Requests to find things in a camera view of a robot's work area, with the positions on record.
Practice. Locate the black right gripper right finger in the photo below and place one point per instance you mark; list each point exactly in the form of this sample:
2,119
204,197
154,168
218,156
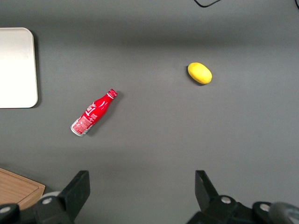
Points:
210,203

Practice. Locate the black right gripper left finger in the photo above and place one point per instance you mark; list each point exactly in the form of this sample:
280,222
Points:
70,198

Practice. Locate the beige plastic tray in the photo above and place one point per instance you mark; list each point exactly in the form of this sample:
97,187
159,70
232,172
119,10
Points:
16,67

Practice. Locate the wooden drawer cabinet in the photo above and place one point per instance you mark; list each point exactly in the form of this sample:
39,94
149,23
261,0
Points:
16,189

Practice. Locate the red cola bottle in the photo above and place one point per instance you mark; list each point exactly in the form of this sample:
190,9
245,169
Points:
92,114

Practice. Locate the yellow lemon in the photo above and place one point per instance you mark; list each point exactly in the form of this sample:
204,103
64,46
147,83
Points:
200,73

